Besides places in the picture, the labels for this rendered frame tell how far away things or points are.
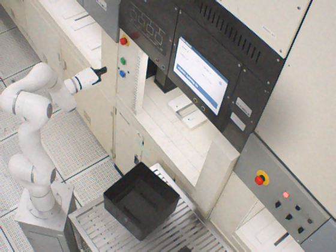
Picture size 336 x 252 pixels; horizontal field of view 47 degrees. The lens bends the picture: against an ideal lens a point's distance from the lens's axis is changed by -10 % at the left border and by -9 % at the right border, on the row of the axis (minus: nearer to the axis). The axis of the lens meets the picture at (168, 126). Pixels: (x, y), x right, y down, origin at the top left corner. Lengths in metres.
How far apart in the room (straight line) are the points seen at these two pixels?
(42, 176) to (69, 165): 1.38
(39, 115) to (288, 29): 0.95
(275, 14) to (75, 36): 1.85
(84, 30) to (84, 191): 1.17
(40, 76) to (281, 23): 0.95
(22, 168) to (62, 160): 1.38
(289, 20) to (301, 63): 0.14
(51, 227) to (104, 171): 1.10
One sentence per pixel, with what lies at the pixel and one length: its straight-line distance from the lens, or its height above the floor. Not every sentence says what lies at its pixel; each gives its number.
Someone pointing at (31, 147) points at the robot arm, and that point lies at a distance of 1.75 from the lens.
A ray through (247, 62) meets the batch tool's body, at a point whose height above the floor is 1.82.
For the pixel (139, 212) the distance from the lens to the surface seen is 2.20.
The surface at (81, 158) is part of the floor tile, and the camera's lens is 3.24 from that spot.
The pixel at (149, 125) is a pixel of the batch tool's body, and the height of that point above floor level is 0.87.
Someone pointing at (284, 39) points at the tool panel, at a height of 2.02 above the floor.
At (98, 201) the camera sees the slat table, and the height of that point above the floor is 0.76.
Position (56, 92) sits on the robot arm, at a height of 1.33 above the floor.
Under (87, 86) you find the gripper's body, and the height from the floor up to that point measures 1.20.
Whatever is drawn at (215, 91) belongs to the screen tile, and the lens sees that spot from 1.62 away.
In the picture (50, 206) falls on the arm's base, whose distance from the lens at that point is 2.18.
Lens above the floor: 2.79
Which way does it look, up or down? 54 degrees down
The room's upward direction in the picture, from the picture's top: 12 degrees clockwise
